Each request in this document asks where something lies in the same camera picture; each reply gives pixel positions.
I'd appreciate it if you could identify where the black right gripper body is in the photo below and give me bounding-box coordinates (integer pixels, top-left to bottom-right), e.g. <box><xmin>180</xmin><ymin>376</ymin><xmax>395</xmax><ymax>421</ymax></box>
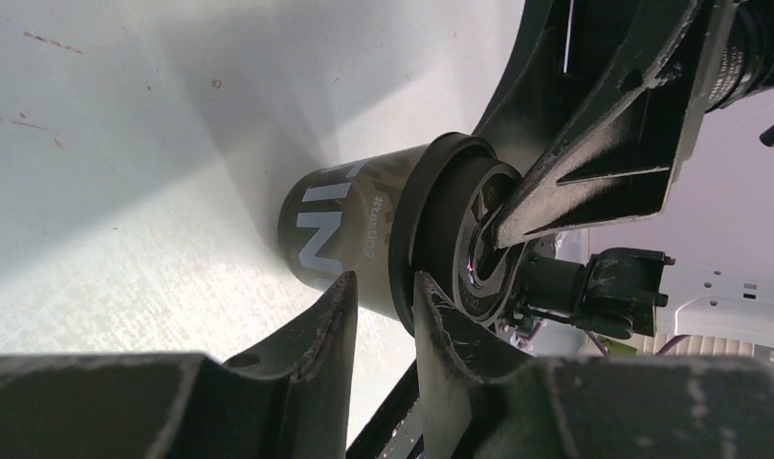
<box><xmin>551</xmin><ymin>1</ymin><xmax>736</xmax><ymax>219</ymax></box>

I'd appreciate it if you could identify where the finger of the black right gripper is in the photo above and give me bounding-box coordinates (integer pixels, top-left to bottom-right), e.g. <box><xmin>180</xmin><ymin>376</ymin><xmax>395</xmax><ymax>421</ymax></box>
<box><xmin>491</xmin><ymin>1</ymin><xmax>704</xmax><ymax>248</ymax></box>
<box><xmin>473</xmin><ymin>0</ymin><xmax>570</xmax><ymax>174</ymax></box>

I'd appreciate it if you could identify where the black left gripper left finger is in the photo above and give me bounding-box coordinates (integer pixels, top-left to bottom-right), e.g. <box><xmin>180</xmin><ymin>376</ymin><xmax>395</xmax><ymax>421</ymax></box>
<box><xmin>0</xmin><ymin>272</ymin><xmax>358</xmax><ymax>458</ymax></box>

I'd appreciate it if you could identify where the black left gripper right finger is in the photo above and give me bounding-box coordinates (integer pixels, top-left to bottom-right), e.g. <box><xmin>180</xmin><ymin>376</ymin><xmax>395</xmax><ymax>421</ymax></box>
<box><xmin>414</xmin><ymin>272</ymin><xmax>774</xmax><ymax>458</ymax></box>

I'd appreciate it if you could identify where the black cup lid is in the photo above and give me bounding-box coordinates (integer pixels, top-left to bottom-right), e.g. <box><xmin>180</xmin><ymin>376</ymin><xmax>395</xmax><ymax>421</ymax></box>
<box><xmin>388</xmin><ymin>132</ymin><xmax>521</xmax><ymax>333</ymax></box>

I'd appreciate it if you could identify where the black takeout cup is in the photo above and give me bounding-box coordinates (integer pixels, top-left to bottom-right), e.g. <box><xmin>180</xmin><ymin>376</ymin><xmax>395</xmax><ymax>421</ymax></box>
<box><xmin>277</xmin><ymin>145</ymin><xmax>426</xmax><ymax>319</ymax></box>

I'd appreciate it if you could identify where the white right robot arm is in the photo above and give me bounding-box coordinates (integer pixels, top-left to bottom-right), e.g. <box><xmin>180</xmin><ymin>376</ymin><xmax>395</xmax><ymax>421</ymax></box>
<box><xmin>476</xmin><ymin>1</ymin><xmax>774</xmax><ymax>363</ymax></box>

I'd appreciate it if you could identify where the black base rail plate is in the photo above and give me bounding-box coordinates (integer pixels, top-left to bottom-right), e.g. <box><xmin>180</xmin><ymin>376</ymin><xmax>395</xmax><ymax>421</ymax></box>
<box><xmin>345</xmin><ymin>361</ymin><xmax>425</xmax><ymax>459</ymax></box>

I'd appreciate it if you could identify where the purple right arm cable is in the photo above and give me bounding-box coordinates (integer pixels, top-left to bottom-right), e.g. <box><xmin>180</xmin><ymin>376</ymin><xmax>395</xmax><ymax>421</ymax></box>
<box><xmin>583</xmin><ymin>329</ymin><xmax>692</xmax><ymax>358</ymax></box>

